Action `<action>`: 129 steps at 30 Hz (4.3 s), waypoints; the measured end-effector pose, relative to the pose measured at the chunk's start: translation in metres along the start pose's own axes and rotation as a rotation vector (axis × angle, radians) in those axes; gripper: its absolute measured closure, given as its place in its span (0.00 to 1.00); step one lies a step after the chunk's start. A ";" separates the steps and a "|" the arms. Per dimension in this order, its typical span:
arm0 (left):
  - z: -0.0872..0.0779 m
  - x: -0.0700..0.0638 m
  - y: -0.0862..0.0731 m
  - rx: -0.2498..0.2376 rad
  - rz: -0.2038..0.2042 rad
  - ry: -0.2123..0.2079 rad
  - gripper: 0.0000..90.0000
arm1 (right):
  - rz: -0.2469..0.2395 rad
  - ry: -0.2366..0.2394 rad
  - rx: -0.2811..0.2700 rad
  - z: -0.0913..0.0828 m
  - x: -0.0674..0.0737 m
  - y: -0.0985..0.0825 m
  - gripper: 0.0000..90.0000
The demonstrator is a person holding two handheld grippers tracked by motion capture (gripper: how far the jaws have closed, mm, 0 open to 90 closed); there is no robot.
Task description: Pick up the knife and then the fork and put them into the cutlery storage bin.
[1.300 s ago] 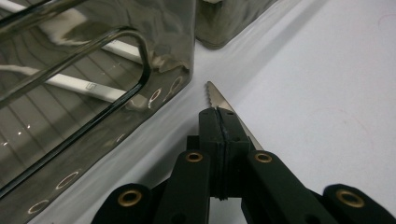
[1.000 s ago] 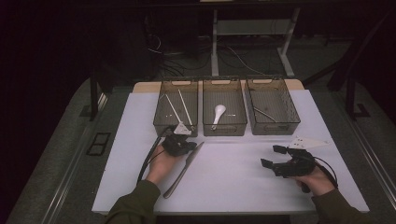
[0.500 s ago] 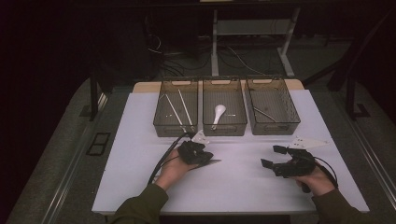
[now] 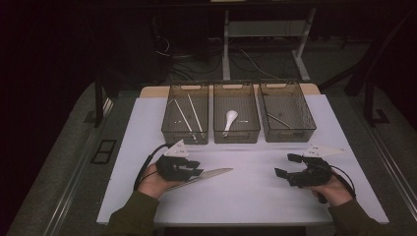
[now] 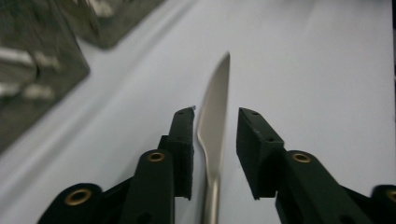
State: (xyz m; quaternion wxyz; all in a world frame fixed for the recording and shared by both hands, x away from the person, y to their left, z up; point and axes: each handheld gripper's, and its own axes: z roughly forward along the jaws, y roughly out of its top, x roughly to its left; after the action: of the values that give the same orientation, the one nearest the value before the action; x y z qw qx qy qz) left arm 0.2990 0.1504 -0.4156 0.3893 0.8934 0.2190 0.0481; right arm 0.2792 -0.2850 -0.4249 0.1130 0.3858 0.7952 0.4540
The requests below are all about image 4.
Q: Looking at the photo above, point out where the black metal stand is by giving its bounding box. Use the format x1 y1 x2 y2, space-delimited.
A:
319 9 415 128

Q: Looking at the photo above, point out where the white table cover sheet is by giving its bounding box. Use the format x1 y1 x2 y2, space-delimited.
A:
96 93 390 227

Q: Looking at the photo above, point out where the steel table knife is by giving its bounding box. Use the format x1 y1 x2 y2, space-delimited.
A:
166 167 234 193

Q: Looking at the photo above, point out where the hand-held gripper black cable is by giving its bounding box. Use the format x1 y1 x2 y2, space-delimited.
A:
133 143 175 192
328 163 357 200

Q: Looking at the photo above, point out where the person's left hand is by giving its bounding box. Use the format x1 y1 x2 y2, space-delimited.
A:
137 162 180 200

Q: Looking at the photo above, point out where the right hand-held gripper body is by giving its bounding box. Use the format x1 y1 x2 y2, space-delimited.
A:
288 144 346 189

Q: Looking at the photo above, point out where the metal floor rail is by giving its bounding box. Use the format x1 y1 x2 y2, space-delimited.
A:
42 97 112 236
357 107 417 212

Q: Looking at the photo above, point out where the left hand-held gripper black cable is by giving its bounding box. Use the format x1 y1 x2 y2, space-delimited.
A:
133 143 175 192

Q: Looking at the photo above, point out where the white metal desk frame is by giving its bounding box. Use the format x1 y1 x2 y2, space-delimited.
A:
221 8 318 83

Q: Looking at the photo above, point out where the white ceramic spoon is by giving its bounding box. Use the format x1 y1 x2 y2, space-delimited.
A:
221 109 240 139

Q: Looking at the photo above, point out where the smoky clear plastic bin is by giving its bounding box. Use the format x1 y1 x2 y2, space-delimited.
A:
212 82 262 145
259 81 318 144
160 83 209 146

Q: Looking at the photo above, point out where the person's right hand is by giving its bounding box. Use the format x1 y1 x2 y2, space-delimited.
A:
310 175 355 207

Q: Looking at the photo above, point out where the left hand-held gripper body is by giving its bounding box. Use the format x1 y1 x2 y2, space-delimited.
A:
155 140 195 182

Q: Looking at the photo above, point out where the steel fork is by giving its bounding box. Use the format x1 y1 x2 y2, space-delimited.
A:
266 112 292 130

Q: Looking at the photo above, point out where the white floor cable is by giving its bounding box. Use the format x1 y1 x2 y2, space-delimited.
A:
229 47 280 81

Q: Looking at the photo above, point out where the right hand-held gripper black cable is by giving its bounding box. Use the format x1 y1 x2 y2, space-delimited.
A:
328 163 357 200

